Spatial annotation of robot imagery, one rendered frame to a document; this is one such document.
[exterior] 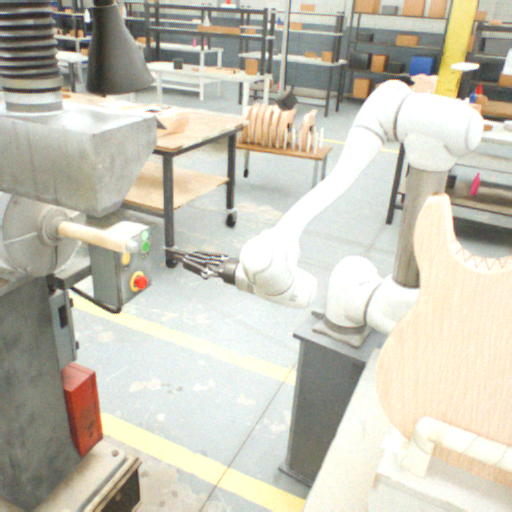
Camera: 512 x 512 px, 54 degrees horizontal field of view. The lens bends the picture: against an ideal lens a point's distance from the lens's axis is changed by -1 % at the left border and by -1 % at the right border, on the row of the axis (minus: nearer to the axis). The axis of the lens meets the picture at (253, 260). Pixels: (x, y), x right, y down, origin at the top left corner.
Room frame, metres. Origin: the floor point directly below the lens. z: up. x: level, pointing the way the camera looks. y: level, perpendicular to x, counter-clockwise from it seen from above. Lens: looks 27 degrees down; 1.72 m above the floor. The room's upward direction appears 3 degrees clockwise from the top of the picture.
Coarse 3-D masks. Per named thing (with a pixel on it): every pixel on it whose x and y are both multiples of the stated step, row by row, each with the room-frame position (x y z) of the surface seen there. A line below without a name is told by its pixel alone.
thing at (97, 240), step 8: (64, 224) 1.01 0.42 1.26; (72, 224) 1.01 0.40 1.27; (64, 232) 1.00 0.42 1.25; (72, 232) 0.99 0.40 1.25; (80, 232) 0.98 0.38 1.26; (88, 232) 0.98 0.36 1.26; (96, 232) 0.97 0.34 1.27; (104, 232) 0.98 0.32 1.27; (88, 240) 0.97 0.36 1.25; (96, 240) 0.96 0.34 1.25; (104, 240) 0.95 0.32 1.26; (112, 240) 0.95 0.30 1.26; (120, 240) 0.95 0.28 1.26; (128, 240) 0.95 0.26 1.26; (112, 248) 0.95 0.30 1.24; (120, 248) 0.94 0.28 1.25
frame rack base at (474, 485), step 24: (384, 456) 0.56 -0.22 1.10; (432, 456) 0.57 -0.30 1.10; (384, 480) 0.52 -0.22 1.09; (408, 480) 0.52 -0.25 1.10; (432, 480) 0.52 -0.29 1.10; (456, 480) 0.52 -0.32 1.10; (480, 480) 0.53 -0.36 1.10; (384, 504) 0.52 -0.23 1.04; (408, 504) 0.51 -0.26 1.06; (432, 504) 0.49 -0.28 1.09; (456, 504) 0.48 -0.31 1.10; (480, 504) 0.48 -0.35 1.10; (504, 504) 0.49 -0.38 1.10
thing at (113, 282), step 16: (128, 224) 1.35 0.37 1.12; (144, 240) 1.31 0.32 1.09; (96, 256) 1.23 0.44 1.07; (112, 256) 1.21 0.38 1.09; (144, 256) 1.31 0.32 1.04; (96, 272) 1.23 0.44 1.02; (112, 272) 1.21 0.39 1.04; (128, 272) 1.24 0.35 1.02; (144, 272) 1.31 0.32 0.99; (96, 288) 1.23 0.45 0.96; (112, 288) 1.21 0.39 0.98; (128, 288) 1.24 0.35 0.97; (144, 288) 1.30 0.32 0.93; (96, 304) 1.26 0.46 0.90; (112, 304) 1.21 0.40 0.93
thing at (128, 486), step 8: (136, 464) 1.25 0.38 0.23; (128, 472) 1.21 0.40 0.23; (136, 472) 1.25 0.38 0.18; (120, 480) 1.17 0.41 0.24; (128, 480) 1.21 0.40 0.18; (136, 480) 1.25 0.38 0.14; (112, 488) 1.13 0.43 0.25; (120, 488) 1.15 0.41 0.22; (128, 488) 1.21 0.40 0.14; (136, 488) 1.25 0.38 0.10; (104, 496) 1.09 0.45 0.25; (112, 496) 1.11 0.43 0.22; (120, 496) 1.17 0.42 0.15; (128, 496) 1.21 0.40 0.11; (136, 496) 1.24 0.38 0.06; (104, 504) 1.08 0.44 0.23; (112, 504) 1.13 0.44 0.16; (120, 504) 1.16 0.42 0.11; (128, 504) 1.20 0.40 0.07; (136, 504) 1.24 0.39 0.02
